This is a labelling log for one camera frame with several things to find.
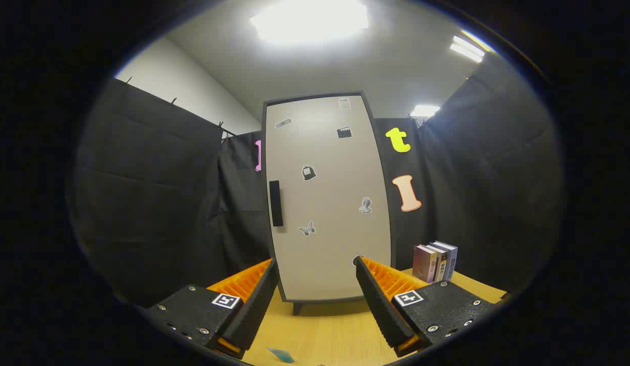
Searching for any narrow ceiling light panel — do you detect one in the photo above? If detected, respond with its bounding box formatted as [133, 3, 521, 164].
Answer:
[450, 35, 486, 64]

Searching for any black backdrop cloth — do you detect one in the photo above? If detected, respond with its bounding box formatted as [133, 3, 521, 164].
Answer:
[71, 53, 564, 308]

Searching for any large ceiling light panel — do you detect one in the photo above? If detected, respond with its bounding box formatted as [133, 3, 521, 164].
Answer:
[250, 0, 369, 44]

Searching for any black cabinet door handle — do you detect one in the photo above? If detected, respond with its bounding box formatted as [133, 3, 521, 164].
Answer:
[269, 180, 284, 227]

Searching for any dark spine book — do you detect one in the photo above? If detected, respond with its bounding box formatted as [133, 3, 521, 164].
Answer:
[426, 244, 449, 282]

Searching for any beige cabinet door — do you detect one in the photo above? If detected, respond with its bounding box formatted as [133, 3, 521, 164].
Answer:
[266, 96, 392, 301]

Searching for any blue white book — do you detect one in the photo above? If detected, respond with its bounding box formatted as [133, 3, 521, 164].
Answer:
[431, 240, 458, 282]

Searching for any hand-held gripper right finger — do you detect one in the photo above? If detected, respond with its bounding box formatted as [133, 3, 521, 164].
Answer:
[353, 256, 503, 358]

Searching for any dark grey cabinet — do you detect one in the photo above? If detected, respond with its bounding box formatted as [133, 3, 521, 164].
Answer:
[262, 91, 395, 316]

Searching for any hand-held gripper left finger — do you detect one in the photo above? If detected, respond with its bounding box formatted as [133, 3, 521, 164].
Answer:
[142, 258, 281, 360]

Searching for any pink cover book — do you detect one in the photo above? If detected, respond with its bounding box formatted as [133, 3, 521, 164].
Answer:
[413, 245, 437, 283]

